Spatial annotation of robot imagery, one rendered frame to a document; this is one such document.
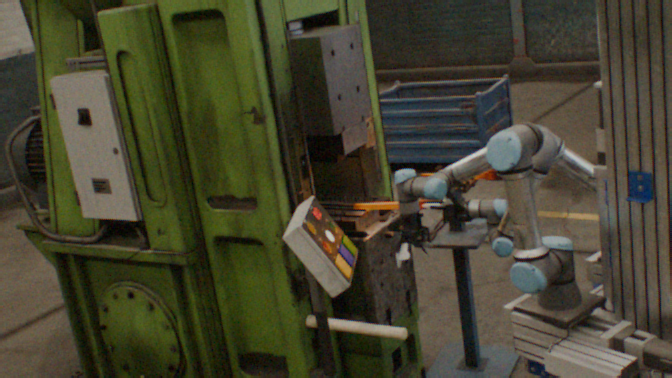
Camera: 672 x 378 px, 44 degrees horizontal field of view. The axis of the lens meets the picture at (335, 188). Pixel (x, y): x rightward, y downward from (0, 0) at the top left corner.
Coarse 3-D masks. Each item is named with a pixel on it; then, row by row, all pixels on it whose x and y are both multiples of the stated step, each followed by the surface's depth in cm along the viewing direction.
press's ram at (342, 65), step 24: (312, 48) 323; (336, 48) 329; (360, 48) 345; (312, 72) 326; (336, 72) 330; (360, 72) 345; (312, 96) 330; (336, 96) 330; (360, 96) 346; (312, 120) 334; (336, 120) 331; (360, 120) 347
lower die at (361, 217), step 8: (328, 208) 363; (336, 208) 360; (344, 208) 358; (352, 208) 356; (360, 208) 354; (336, 216) 355; (344, 216) 353; (352, 216) 351; (360, 216) 349; (368, 216) 354; (376, 216) 360; (344, 224) 349; (352, 224) 346; (360, 224) 349; (368, 224) 354
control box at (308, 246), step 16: (304, 208) 302; (320, 208) 311; (304, 224) 286; (320, 224) 300; (336, 224) 314; (288, 240) 284; (304, 240) 283; (320, 240) 289; (336, 240) 303; (304, 256) 285; (320, 256) 284; (336, 256) 292; (320, 272) 286; (336, 272) 285; (352, 272) 296; (336, 288) 287
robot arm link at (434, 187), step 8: (432, 176) 290; (440, 176) 290; (416, 184) 288; (424, 184) 286; (432, 184) 284; (440, 184) 285; (448, 184) 291; (416, 192) 289; (424, 192) 286; (432, 192) 284; (440, 192) 285
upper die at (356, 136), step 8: (352, 128) 341; (360, 128) 347; (312, 136) 342; (320, 136) 340; (328, 136) 338; (336, 136) 336; (344, 136) 336; (352, 136) 341; (360, 136) 347; (312, 144) 344; (320, 144) 342; (328, 144) 340; (336, 144) 337; (344, 144) 336; (352, 144) 342; (360, 144) 347; (312, 152) 345; (320, 152) 343; (328, 152) 341; (336, 152) 339; (344, 152) 337
